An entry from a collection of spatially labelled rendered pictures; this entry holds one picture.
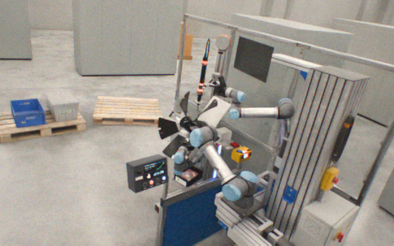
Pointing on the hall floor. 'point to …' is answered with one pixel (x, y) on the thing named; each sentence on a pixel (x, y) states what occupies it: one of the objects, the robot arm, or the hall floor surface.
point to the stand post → (204, 168)
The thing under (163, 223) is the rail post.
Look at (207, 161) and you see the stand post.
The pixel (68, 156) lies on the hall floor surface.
